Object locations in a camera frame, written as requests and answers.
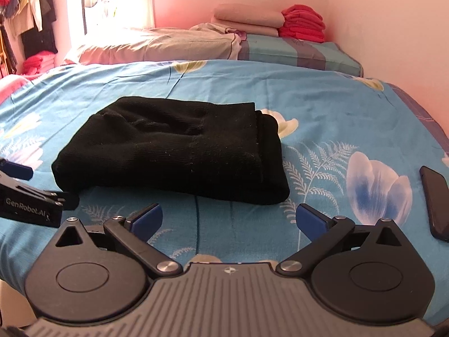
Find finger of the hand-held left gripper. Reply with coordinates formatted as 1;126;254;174
0;158;34;181
45;191;81;213

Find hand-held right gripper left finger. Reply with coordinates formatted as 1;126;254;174
55;203;184;279

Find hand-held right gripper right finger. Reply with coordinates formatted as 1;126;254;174
276;203;405;278

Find black pants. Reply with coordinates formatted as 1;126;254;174
51;95;291;205

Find pink fleece blanket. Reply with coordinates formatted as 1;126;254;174
0;73;36;105

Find stack of red towels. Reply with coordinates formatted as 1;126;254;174
22;51;57;76
278;4;326;43

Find black smartphone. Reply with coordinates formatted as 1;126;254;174
420;165;449;242

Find blue floral bed sheet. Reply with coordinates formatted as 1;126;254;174
0;59;449;328

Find row of hanging clothes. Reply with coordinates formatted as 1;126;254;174
0;0;59;78

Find beige quilt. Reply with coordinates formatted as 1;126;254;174
62;23;243;66

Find folded beige blanket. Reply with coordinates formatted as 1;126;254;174
212;3;286;38

